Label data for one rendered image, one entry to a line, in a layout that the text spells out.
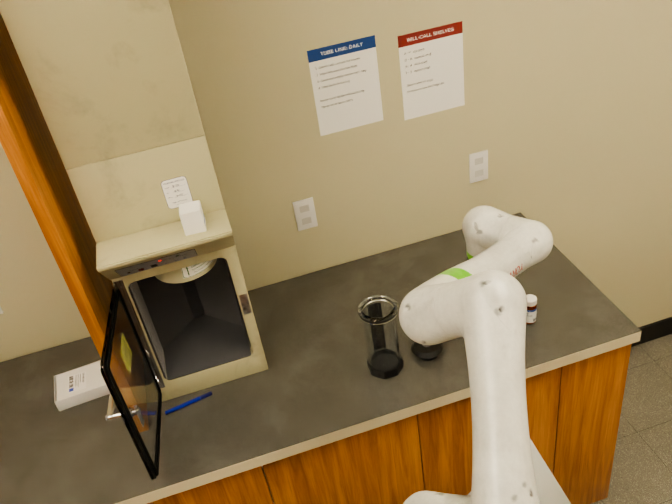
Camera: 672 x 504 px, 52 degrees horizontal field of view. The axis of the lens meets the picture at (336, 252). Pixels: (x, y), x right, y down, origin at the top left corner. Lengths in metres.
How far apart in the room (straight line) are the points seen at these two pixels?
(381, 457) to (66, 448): 0.88
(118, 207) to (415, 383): 0.92
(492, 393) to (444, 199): 1.32
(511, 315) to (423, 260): 1.15
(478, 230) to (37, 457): 1.34
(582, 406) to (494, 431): 1.09
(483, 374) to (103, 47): 1.01
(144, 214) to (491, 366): 0.91
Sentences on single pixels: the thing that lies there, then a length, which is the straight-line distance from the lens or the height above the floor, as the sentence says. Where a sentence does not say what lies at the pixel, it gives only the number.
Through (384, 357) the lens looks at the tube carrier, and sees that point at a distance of 1.93.
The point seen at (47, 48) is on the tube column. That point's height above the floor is 1.98.
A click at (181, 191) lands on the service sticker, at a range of 1.70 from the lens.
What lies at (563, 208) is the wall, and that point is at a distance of 2.76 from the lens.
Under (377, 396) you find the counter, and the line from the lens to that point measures 1.95.
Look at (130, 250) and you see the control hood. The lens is 1.69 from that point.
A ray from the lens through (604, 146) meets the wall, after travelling 2.72.
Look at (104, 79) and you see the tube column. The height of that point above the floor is 1.89.
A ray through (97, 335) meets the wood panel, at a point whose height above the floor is 1.31.
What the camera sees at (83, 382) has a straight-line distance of 2.22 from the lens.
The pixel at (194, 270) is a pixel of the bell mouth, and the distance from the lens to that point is 1.85.
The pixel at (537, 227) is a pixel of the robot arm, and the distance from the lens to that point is 1.72.
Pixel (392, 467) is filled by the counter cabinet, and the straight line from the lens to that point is 2.13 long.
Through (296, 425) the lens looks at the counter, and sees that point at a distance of 1.92.
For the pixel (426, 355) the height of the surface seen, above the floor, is 0.97.
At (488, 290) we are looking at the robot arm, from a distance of 1.26.
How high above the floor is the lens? 2.38
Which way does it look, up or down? 35 degrees down
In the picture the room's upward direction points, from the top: 10 degrees counter-clockwise
